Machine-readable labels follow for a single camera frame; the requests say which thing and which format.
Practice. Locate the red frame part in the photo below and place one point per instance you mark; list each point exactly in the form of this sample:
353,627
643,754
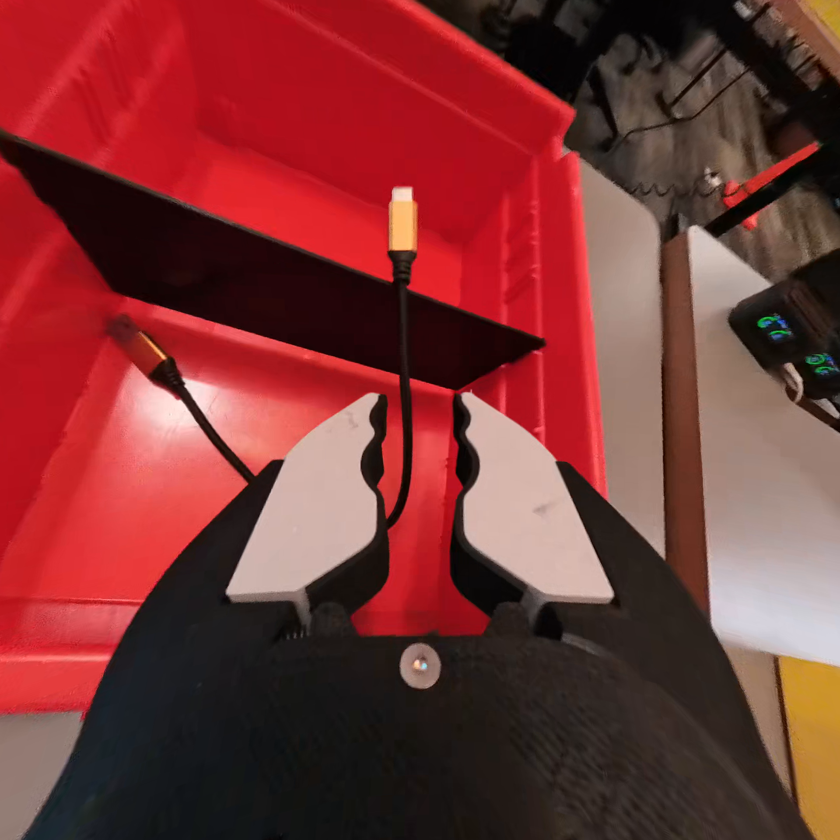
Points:
768,177

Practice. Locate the large yellow plastic bin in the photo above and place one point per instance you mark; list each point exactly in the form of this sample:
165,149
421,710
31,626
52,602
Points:
814,754

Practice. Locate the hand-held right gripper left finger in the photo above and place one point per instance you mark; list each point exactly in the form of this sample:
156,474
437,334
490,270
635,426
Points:
308,518

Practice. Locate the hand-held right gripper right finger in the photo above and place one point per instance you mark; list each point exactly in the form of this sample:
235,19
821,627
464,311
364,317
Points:
531,518

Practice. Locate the black charger with green display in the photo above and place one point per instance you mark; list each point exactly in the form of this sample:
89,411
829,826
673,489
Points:
748,328
820,386

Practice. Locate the large red plastic bin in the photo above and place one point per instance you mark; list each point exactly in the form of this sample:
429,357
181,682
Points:
295,98

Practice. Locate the white table with brown edge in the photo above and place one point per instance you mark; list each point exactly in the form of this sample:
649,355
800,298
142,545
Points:
754,492

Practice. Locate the black table frame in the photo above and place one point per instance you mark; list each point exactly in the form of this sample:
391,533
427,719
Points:
774,59

